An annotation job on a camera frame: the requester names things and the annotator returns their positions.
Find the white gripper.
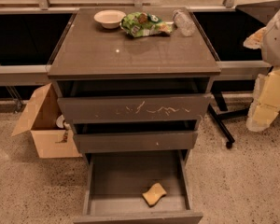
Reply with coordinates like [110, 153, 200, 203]
[243, 9, 280, 132]

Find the yellow sponge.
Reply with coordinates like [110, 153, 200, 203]
[142, 183, 167, 207]

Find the grey top drawer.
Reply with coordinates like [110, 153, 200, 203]
[56, 77, 213, 125]

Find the grey drawer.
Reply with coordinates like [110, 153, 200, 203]
[74, 120, 198, 153]
[74, 151, 203, 224]
[56, 77, 213, 125]

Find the grey drawer cabinet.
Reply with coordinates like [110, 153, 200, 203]
[47, 6, 222, 224]

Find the grey bottom drawer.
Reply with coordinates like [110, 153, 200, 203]
[74, 151, 203, 224]

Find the grey middle drawer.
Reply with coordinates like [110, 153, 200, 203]
[74, 120, 198, 153]

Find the black side table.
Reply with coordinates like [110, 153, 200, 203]
[207, 0, 280, 150]

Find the clear plastic bottle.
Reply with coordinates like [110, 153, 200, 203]
[173, 9, 196, 36]

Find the green chip bag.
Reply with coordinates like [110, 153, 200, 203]
[120, 12, 172, 38]

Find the white bowl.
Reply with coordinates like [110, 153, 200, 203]
[94, 10, 126, 29]

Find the white item in box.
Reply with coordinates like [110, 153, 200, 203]
[56, 115, 64, 129]

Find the open cardboard box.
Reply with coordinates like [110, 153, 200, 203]
[12, 84, 80, 159]

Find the metal window railing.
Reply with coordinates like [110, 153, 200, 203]
[0, 0, 280, 87]

